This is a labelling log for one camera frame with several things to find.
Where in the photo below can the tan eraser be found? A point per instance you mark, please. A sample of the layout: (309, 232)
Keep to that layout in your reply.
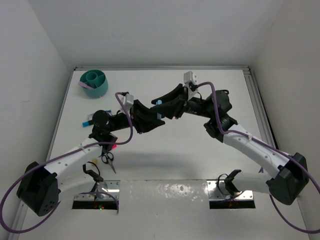
(94, 160)

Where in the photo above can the teal round desk organizer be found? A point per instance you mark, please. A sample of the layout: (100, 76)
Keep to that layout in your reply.
(97, 80)

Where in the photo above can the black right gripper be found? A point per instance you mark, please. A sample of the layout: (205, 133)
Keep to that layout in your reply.
(173, 109)

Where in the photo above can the black pink highlighter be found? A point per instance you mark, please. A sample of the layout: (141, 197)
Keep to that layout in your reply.
(113, 147)

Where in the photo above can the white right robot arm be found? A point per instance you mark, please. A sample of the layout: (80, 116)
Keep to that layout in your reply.
(284, 175)

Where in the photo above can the blue glue bottle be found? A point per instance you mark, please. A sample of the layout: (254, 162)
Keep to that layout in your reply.
(99, 113)

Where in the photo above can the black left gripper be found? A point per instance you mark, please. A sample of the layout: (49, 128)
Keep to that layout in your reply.
(140, 112)

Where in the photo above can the small black scissors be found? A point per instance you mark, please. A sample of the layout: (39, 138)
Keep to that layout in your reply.
(108, 159)

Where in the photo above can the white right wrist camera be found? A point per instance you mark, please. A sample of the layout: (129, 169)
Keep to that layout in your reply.
(190, 83)

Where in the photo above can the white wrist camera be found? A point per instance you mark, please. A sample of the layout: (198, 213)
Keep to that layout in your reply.
(127, 101)
(190, 83)

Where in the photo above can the pink translucent highlighter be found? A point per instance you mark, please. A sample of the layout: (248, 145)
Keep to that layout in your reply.
(83, 85)

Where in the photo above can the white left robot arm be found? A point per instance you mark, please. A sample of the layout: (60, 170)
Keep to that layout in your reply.
(45, 185)

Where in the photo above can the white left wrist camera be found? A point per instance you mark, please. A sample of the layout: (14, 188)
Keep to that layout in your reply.
(127, 101)

